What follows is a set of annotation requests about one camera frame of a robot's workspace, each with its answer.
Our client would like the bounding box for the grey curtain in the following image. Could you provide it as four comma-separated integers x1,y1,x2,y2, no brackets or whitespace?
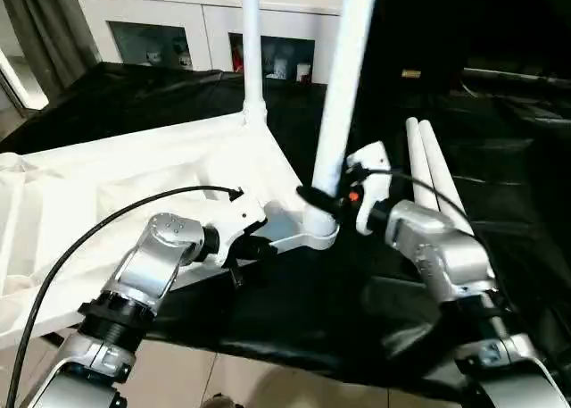
0,0,103,99

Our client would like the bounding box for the white plastic table leg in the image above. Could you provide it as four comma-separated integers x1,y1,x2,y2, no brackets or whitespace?
239,0,269,129
302,0,381,238
417,118,475,237
403,116,445,215

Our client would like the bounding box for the black plastic mat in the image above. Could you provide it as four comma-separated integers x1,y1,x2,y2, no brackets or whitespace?
0,62,571,400

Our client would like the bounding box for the white plastic table top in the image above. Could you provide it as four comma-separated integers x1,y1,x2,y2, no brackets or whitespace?
0,110,343,352

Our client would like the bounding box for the dark metal rail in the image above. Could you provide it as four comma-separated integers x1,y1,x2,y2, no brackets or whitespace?
462,66,571,85

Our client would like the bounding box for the white sideboard cabinet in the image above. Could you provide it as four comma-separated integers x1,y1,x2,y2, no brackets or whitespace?
72,0,344,87

